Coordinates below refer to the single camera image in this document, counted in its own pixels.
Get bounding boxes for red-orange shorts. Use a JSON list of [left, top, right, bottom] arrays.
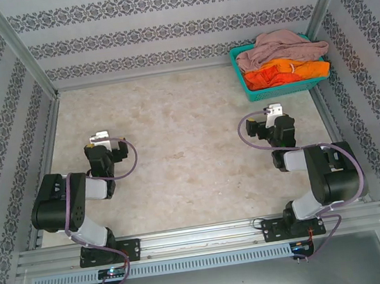
[[242, 63, 296, 92]]

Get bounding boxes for light orange shorts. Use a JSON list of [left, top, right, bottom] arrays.
[[258, 52, 332, 88]]

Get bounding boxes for grey slotted cable duct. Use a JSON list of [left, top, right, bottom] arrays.
[[31, 243, 294, 284]]

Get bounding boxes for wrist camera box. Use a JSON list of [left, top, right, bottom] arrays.
[[263, 102, 286, 128], [88, 128, 122, 154]]

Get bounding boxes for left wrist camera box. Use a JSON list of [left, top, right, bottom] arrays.
[[88, 128, 122, 154]]

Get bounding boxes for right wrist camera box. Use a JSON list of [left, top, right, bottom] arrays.
[[263, 102, 286, 128]]

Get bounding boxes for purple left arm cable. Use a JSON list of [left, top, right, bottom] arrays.
[[52, 134, 156, 284]]

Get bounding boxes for wide aluminium mounting rail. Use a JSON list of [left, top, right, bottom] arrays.
[[13, 201, 380, 280]]

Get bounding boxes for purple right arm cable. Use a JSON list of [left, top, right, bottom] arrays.
[[236, 97, 376, 269]]

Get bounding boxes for teal plastic basket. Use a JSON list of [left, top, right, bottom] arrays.
[[227, 29, 335, 104]]

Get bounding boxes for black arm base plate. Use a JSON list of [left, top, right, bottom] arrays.
[[77, 237, 144, 269], [260, 210, 328, 244]]

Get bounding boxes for thin black cable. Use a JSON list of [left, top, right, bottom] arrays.
[[251, 217, 267, 235]]

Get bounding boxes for small circuit board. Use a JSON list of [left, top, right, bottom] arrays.
[[97, 265, 130, 281], [290, 239, 315, 254]]

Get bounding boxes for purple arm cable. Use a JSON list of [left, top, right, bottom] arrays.
[[52, 134, 156, 284], [236, 97, 376, 269]]

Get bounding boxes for pink shorts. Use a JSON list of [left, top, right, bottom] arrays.
[[233, 24, 332, 74]]

